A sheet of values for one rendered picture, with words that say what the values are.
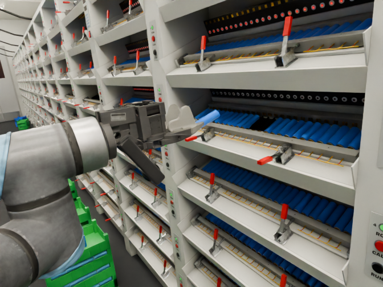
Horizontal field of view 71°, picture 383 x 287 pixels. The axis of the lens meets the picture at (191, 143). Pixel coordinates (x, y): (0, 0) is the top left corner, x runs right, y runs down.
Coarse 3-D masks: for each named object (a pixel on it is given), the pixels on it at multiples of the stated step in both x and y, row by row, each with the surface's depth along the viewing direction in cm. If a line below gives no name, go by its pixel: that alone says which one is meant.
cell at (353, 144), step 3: (360, 132) 53; (357, 135) 53; (360, 135) 53; (354, 138) 53; (357, 138) 52; (360, 138) 52; (351, 141) 53; (354, 141) 52; (357, 141) 52; (360, 141) 52; (351, 144) 52; (354, 144) 51; (357, 144) 51; (354, 147) 51; (357, 147) 51
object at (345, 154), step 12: (228, 132) 76; (240, 132) 71; (252, 132) 69; (252, 144) 67; (276, 144) 63; (300, 144) 57; (312, 144) 55; (324, 144) 54; (300, 156) 56; (324, 156) 54; (336, 156) 51; (348, 156) 49
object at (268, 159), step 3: (279, 150) 58; (282, 150) 57; (276, 153) 58; (279, 153) 57; (282, 153) 57; (267, 156) 56; (270, 156) 56; (273, 156) 56; (276, 156) 56; (261, 159) 55; (264, 159) 55; (267, 159) 55; (270, 159) 55; (258, 162) 54; (261, 162) 54; (264, 162) 54; (267, 162) 55
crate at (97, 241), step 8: (96, 224) 147; (88, 232) 147; (96, 232) 148; (88, 240) 142; (96, 240) 141; (104, 240) 132; (88, 248) 128; (96, 248) 130; (104, 248) 133; (88, 256) 129
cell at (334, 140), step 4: (340, 128) 57; (344, 128) 56; (348, 128) 56; (336, 132) 56; (340, 132) 56; (344, 132) 56; (332, 136) 56; (336, 136) 55; (340, 136) 55; (332, 140) 55; (336, 140) 55; (332, 144) 54; (336, 144) 55
